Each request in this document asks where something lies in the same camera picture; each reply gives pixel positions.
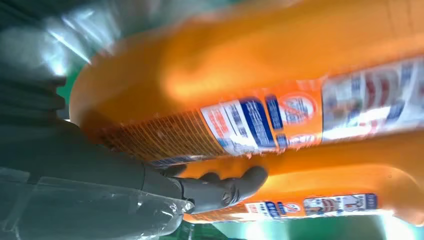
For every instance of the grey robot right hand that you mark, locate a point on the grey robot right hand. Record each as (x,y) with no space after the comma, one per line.
(82,172)

